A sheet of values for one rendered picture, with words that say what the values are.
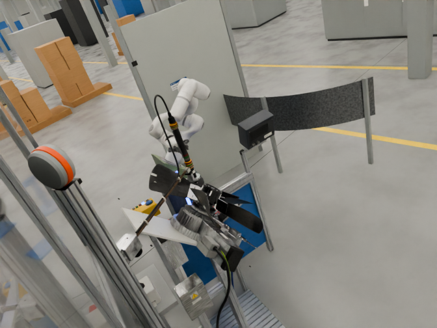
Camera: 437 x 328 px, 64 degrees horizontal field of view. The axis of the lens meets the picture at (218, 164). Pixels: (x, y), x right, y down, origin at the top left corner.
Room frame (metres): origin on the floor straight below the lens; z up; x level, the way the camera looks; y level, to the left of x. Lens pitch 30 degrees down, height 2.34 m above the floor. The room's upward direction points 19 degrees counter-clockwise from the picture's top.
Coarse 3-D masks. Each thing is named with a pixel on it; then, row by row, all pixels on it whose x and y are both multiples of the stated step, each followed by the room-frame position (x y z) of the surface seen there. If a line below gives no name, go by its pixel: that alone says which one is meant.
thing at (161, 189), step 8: (160, 168) 1.76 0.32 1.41; (152, 176) 1.68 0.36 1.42; (160, 176) 1.69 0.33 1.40; (168, 176) 1.70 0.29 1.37; (176, 176) 1.72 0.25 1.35; (152, 184) 1.62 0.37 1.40; (160, 184) 1.64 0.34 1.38; (168, 184) 1.66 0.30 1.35; (184, 184) 1.68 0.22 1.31; (160, 192) 1.60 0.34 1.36; (176, 192) 1.62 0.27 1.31; (184, 192) 1.63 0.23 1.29
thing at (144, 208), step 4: (152, 200) 1.99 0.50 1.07; (144, 204) 1.98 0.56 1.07; (148, 204) 1.96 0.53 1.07; (152, 204) 1.95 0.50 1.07; (156, 204) 1.95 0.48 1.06; (136, 208) 1.97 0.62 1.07; (140, 208) 1.95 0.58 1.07; (144, 208) 1.93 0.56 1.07; (148, 208) 1.93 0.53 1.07; (152, 208) 1.93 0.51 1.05; (144, 212) 1.91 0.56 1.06; (148, 212) 1.92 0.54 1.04; (156, 212) 1.94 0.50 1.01; (160, 212) 1.95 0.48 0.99
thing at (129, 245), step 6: (126, 234) 1.27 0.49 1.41; (132, 234) 1.25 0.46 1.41; (120, 240) 1.24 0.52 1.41; (126, 240) 1.23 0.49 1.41; (132, 240) 1.21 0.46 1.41; (138, 240) 1.23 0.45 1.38; (120, 246) 1.20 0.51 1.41; (126, 246) 1.19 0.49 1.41; (132, 246) 1.20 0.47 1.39; (138, 246) 1.22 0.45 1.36; (126, 252) 1.17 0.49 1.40; (132, 252) 1.19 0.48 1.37; (138, 252) 1.21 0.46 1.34; (126, 258) 1.17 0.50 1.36; (132, 258) 1.17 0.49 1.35
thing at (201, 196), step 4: (192, 188) 1.44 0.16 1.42; (192, 192) 1.40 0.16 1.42; (196, 192) 1.43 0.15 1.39; (200, 192) 1.48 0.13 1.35; (196, 196) 1.39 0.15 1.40; (200, 196) 1.43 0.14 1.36; (204, 196) 1.50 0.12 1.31; (200, 200) 1.38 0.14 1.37; (204, 200) 1.44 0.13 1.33; (204, 204) 1.39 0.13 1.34; (208, 204) 1.50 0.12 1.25; (204, 208) 1.34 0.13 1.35; (208, 208) 1.43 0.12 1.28; (208, 212) 1.36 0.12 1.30; (212, 220) 1.33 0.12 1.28
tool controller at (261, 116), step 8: (264, 112) 2.38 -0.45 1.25; (248, 120) 2.32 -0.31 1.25; (256, 120) 2.30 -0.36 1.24; (264, 120) 2.29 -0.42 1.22; (272, 120) 2.32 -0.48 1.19; (240, 128) 2.29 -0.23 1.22; (248, 128) 2.24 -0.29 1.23; (256, 128) 2.26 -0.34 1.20; (264, 128) 2.30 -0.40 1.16; (272, 128) 2.34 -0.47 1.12; (240, 136) 2.33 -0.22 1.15; (248, 136) 2.24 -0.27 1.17; (256, 136) 2.27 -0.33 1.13; (264, 136) 2.31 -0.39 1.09; (248, 144) 2.26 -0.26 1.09; (256, 144) 2.30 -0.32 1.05
